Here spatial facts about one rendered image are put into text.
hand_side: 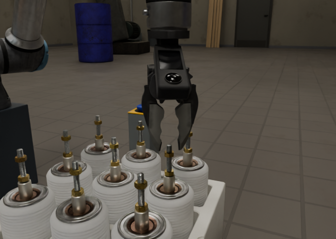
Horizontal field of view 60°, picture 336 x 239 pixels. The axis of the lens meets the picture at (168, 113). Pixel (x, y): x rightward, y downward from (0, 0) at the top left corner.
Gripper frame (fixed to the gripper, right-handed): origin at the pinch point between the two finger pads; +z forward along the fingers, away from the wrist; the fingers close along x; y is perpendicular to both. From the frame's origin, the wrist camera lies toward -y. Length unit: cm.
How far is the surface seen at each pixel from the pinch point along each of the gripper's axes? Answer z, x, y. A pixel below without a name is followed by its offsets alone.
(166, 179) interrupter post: 6.7, 0.7, -0.3
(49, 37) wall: 4, 295, 1055
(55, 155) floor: 35, 42, 77
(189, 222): 14.7, -3.4, -2.8
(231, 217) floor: 34.4, -21.8, 24.2
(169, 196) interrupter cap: 9.0, 0.4, -2.6
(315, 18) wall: -56, -556, 830
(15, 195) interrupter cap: 9.1, 28.3, 1.2
